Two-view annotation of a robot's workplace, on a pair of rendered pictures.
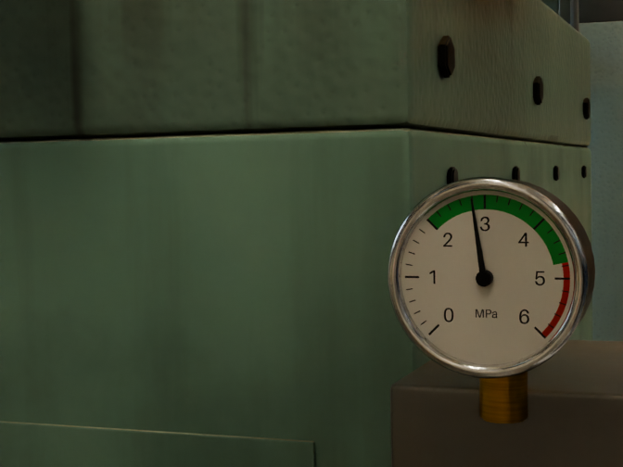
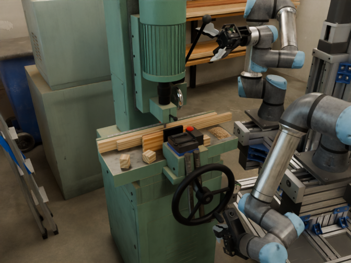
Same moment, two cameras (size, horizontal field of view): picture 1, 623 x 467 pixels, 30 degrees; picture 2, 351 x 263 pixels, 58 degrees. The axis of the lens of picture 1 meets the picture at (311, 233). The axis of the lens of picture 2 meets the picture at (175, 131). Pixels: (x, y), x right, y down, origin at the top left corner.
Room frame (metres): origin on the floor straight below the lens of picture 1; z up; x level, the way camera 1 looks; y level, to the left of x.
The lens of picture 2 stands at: (-0.21, 1.02, 1.64)
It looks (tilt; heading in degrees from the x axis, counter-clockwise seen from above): 29 degrees down; 312
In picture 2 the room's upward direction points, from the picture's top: straight up
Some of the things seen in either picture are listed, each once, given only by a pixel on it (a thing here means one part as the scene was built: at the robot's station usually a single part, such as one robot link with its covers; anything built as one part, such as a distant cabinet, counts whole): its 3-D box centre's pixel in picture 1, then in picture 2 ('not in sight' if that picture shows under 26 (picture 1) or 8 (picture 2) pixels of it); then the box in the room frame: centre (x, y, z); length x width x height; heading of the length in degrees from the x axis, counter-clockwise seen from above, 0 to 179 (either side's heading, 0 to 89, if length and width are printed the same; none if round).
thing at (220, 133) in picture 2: not in sight; (219, 131); (0.50, -0.08, 0.91); 0.10 x 0.07 x 0.02; 160
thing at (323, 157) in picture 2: not in sight; (332, 153); (0.05, -0.31, 0.87); 0.15 x 0.15 x 0.10
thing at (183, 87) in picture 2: not in sight; (176, 93); (0.78, -0.10, 1.02); 0.09 x 0.07 x 0.12; 70
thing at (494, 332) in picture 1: (495, 301); (233, 188); (0.38, -0.06, 0.65); 0.06 x 0.04 x 0.08; 70
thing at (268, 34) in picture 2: not in sight; (262, 35); (0.42, -0.25, 1.33); 0.11 x 0.08 x 0.09; 69
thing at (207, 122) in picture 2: not in sight; (178, 129); (0.64, 0.05, 0.92); 0.60 x 0.02 x 0.04; 70
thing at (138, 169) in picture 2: not in sight; (175, 154); (0.56, 0.15, 0.87); 0.61 x 0.30 x 0.06; 70
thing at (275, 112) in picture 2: not in sight; (272, 107); (0.47, -0.58, 0.87); 0.15 x 0.15 x 0.10
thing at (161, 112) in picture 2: not in sight; (163, 110); (0.68, 0.10, 1.03); 0.14 x 0.07 x 0.09; 160
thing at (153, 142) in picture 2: not in sight; (167, 139); (0.60, 0.16, 0.94); 0.23 x 0.02 x 0.07; 70
